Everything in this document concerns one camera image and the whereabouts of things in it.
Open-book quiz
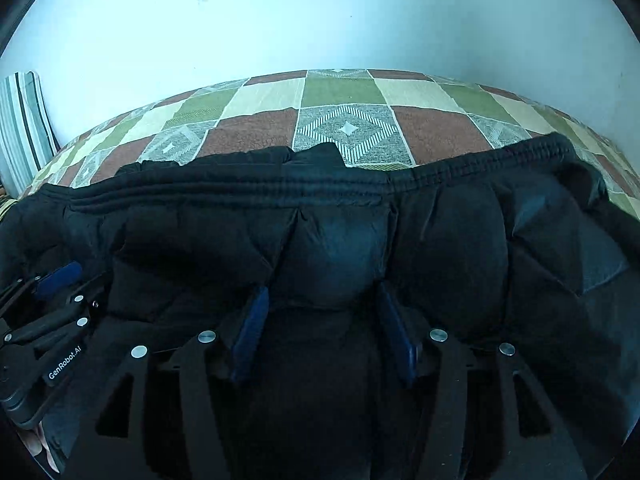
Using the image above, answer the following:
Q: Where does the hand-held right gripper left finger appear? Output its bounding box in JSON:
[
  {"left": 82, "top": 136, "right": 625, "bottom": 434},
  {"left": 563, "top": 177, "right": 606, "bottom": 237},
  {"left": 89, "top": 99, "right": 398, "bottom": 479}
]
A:
[{"left": 65, "top": 284, "right": 272, "bottom": 480}]

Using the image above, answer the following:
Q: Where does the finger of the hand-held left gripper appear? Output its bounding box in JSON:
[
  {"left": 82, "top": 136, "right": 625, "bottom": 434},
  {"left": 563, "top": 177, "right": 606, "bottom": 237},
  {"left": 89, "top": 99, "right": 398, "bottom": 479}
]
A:
[
  {"left": 2, "top": 292, "right": 107, "bottom": 356},
  {"left": 0, "top": 261, "right": 84, "bottom": 311}
]

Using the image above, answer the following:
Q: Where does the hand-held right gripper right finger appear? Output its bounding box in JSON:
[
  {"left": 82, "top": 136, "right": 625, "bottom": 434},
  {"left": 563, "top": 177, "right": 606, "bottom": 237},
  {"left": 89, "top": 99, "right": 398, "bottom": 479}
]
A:
[{"left": 377, "top": 282, "right": 588, "bottom": 480}]

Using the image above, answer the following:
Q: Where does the black quilted jacket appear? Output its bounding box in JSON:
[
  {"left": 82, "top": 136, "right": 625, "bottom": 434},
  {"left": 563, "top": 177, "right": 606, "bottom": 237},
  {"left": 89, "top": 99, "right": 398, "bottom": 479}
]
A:
[{"left": 0, "top": 132, "right": 633, "bottom": 480}]

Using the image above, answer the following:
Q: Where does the person's left hand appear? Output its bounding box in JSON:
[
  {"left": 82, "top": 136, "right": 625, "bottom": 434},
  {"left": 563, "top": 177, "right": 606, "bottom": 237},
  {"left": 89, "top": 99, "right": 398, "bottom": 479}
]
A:
[{"left": 20, "top": 427, "right": 65, "bottom": 475}]

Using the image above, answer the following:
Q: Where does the striped headboard cover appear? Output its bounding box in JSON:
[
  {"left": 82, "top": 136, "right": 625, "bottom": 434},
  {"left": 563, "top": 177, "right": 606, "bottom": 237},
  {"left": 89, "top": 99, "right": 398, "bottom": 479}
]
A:
[{"left": 0, "top": 71, "right": 57, "bottom": 196}]

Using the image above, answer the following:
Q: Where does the checkered bed blanket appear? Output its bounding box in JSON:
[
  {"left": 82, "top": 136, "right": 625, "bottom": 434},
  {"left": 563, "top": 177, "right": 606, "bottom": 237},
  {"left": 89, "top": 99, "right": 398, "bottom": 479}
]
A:
[{"left": 20, "top": 68, "right": 640, "bottom": 221}]

